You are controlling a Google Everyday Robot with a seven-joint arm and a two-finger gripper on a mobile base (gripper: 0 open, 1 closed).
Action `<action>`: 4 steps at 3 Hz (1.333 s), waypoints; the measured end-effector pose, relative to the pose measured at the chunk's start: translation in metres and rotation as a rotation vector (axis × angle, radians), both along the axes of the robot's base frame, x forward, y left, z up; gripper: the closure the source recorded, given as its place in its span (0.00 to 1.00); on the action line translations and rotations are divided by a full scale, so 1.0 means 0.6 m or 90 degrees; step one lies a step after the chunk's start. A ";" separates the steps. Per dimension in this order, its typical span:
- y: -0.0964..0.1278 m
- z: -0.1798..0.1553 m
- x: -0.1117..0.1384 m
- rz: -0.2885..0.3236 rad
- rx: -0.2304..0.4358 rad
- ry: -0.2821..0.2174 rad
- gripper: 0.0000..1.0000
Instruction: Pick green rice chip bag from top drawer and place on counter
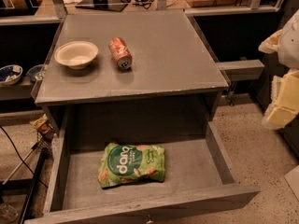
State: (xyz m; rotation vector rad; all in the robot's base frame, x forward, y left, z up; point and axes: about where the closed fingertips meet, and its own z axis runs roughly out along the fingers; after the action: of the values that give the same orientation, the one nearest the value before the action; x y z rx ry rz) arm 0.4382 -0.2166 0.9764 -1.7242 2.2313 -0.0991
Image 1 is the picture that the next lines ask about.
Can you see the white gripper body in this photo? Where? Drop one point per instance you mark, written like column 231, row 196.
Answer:
column 290, row 44

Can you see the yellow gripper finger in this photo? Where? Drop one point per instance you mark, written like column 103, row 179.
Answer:
column 270, row 44
column 284, row 106

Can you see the green rice chip bag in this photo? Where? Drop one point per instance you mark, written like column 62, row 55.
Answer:
column 125, row 164

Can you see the grey cabinet counter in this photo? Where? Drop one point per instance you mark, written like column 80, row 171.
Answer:
column 169, row 58

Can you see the open grey top drawer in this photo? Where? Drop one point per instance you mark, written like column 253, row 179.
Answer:
column 199, row 176

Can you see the brown snack bag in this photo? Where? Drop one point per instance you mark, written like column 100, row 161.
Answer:
column 42, row 125

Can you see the grey side shelf ledge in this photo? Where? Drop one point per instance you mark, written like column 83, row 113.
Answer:
column 242, row 70

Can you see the orange soda can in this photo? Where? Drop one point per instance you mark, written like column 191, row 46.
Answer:
column 120, row 53

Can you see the black monitor stand base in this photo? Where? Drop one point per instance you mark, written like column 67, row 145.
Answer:
column 104, row 5

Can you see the white paper bowl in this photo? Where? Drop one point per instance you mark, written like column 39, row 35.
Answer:
column 76, row 55

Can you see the grey small bowl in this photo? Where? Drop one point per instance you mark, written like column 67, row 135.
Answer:
column 36, row 73

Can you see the grey left shelf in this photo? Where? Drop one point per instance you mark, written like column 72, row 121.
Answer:
column 20, row 90

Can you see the blue white bowl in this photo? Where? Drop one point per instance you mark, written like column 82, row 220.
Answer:
column 10, row 74

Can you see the black metal stand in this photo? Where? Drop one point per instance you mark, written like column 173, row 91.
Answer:
column 28, row 187

